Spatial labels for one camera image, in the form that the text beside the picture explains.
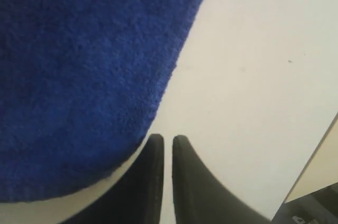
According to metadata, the blue microfibre towel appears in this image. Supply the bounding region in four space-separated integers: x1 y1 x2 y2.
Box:
1 0 203 203

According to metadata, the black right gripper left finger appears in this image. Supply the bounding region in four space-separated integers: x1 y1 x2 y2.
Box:
64 134 164 224

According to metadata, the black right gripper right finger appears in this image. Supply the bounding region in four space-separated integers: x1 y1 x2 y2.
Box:
172 135 271 224

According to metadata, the beige partition panel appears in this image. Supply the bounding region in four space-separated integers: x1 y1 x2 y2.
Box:
284 116 337 203

